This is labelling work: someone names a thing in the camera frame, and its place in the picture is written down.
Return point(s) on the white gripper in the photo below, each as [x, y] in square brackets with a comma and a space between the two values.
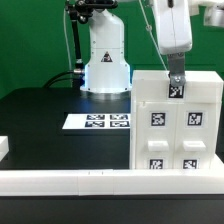
[174, 35]

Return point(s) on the white cabinet top block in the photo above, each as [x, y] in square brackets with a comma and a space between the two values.
[154, 86]

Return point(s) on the white cabinet body box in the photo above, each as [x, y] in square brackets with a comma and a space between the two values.
[169, 135]

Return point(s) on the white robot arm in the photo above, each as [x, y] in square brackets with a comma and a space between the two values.
[107, 72]

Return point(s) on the white base tag plate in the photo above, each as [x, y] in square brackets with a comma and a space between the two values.
[97, 121]

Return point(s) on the white L-shaped obstacle fence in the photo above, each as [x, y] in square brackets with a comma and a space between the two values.
[76, 165]

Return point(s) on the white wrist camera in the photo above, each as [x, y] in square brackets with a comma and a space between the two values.
[214, 16]

